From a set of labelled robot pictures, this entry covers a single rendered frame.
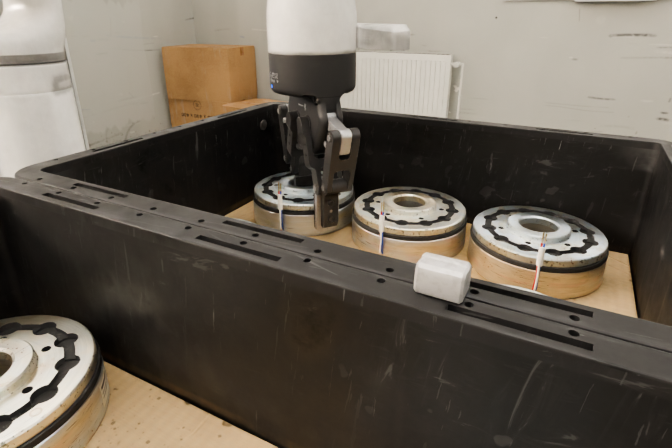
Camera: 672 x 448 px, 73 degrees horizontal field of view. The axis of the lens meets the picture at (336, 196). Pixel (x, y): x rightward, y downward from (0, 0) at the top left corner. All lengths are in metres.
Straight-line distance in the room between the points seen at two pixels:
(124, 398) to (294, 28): 0.27
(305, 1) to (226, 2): 3.75
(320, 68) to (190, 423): 0.26
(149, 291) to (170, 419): 0.07
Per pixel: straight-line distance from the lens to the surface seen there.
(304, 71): 0.37
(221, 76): 3.66
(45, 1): 0.62
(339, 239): 0.42
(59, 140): 0.61
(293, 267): 0.18
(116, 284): 0.27
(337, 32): 0.37
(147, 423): 0.28
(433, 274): 0.16
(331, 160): 0.36
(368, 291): 0.17
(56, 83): 0.61
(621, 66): 3.25
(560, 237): 0.39
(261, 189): 0.46
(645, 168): 0.45
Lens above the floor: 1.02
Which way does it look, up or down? 22 degrees down
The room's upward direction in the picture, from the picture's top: straight up
